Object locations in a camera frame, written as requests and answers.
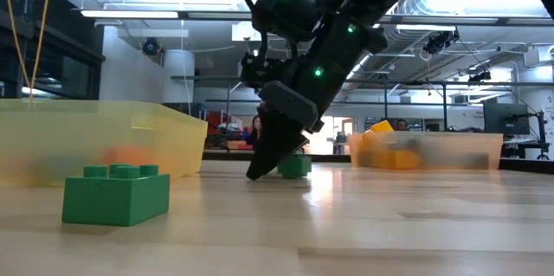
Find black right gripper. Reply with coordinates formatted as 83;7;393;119
245;10;388;182

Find small green building block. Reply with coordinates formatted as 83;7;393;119
61;163;171;228
276;153;313;180

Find large blue building block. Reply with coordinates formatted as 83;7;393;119
458;152;490;170

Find red storage bins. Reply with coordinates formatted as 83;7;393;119
206;111;243;138

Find yellow translucent plastic bin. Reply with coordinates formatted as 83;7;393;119
0;98;209;189

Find white globe lamp box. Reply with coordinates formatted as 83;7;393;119
231;20;257;42

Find white cylindrical column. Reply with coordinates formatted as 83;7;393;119
162;48;196;105

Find orange translucent plastic bin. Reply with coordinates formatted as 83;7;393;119
347;131;505;171

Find black computer monitor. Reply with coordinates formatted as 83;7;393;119
483;102;531;136

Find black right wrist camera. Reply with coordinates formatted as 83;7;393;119
240;48;300;91

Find black round ceiling camera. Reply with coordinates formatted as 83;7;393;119
142;36;162;56

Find yellow cable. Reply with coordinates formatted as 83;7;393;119
0;0;55;100

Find neighbouring station black frame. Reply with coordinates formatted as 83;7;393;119
171;74;554;156

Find black hanging camera cluster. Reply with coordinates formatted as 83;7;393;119
422;29;461;55
467;69;493;83

